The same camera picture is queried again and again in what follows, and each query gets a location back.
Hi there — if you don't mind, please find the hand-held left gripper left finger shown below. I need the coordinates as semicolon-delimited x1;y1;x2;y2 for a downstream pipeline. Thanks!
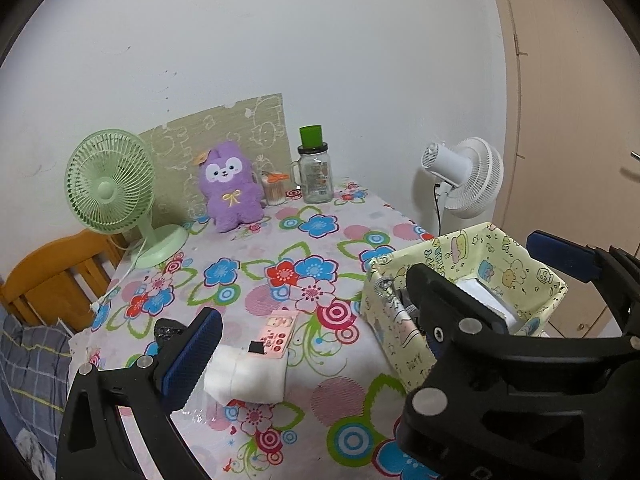
56;307;223;480

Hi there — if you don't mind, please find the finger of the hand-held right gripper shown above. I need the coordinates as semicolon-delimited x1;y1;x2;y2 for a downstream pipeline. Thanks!
527;230;640;346
397;262;640;461

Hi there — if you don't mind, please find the yellow printed storage box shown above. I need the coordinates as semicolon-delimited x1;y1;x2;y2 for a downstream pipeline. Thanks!
360;222;568;393

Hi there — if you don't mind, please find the white paper sheet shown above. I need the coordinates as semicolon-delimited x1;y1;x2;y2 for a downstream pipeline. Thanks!
455;277;518;333

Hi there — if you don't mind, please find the clear plastic bag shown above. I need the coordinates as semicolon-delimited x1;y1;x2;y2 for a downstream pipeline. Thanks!
180;387;228;423

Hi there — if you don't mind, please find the white bed cloth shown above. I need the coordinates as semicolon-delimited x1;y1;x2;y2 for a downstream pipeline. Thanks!
67;332;92;357

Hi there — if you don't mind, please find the white standing fan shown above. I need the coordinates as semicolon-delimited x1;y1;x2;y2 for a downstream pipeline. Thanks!
412;136;505;236

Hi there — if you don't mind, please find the floral tablecloth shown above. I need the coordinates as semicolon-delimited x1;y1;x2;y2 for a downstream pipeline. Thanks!
65;177;451;480

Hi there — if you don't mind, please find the beige door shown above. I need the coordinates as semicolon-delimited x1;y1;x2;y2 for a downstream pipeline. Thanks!
482;0;640;341

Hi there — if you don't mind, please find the wooden bed headboard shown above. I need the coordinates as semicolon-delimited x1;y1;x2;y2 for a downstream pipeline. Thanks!
0;230;131;333

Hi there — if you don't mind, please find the grey plaid pillow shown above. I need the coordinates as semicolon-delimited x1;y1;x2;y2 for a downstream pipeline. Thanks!
0;317;73;461

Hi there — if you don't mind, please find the purple plush toy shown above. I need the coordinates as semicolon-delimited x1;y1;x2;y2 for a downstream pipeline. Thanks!
196;141;266;233

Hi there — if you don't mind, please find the small glass cup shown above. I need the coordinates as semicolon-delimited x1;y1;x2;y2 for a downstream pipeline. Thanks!
261;170;290;207

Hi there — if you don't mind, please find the glass mug jar green lid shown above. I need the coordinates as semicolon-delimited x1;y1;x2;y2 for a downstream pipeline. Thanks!
291;125;335;205

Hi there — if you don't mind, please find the green desk fan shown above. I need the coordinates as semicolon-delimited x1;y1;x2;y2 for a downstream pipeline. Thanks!
65;129;190;268

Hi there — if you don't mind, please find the green printed cardboard sheet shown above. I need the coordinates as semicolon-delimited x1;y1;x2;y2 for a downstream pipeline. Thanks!
137;92;293;221

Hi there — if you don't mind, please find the white fan power cable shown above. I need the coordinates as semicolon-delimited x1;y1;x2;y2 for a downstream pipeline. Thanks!
90;237;148;313

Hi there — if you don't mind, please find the door handle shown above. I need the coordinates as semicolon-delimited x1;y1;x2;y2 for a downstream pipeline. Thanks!
620;149;640;181

